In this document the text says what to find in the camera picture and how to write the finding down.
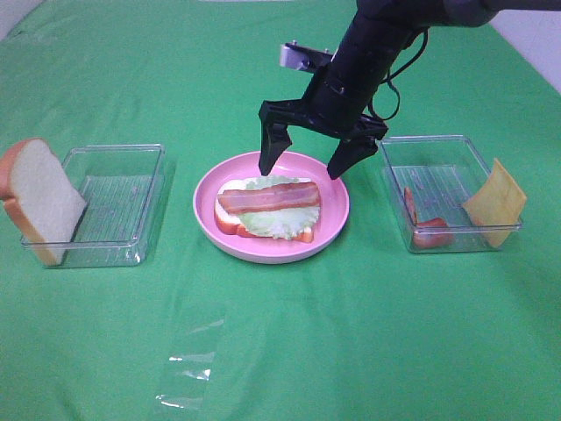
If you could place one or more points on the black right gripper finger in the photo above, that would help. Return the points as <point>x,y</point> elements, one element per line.
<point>275,140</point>
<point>348,153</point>

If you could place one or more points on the clear plastic container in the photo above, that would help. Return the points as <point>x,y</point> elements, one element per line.
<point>443,172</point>
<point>125,187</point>

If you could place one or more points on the clear plastic film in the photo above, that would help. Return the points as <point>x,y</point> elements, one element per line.
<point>187,366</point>

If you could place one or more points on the green lettuce leaf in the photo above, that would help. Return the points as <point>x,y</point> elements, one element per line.
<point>286,223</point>

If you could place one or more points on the green tablecloth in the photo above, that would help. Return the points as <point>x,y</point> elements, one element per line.
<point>365,330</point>

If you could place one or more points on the bacon strip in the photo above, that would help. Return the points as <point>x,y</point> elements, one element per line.
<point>432,233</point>
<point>273,198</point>

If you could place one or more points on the pink round plate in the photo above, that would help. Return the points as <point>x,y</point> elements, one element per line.
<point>335,208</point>

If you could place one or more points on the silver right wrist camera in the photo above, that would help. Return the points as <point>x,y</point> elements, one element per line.
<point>303,58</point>

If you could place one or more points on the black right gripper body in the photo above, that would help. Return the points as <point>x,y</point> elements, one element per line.
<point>328,106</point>

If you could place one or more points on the clear right plastic container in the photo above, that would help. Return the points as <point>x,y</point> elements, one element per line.
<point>443,172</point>

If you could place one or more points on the yellow cheese slice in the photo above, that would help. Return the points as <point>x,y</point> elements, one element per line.
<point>497,205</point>

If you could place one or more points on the bread slice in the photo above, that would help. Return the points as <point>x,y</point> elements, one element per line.
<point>39,198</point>
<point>226,222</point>

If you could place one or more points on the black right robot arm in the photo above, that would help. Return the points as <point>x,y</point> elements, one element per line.
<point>380,30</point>

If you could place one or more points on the clear left plastic container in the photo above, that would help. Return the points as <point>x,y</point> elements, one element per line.
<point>125,187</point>

